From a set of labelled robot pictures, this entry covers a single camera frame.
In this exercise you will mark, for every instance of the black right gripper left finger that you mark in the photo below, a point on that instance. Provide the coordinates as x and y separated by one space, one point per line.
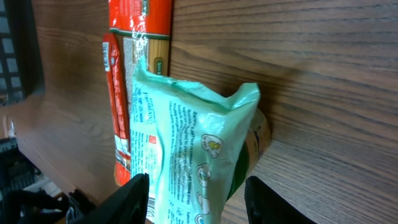
126 205

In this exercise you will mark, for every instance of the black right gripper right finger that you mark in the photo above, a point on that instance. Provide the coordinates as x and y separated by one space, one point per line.
265 206

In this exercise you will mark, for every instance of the green lidded jar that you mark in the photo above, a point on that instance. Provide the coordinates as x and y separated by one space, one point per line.
256 144

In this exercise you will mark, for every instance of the teal tissue pack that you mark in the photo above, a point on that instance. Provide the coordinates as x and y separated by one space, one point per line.
188 139

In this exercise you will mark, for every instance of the orange spaghetti packet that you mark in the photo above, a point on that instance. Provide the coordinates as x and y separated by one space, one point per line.
137 29

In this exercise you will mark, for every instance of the grey plastic mesh basket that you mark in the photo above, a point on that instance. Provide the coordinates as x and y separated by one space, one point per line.
22 72

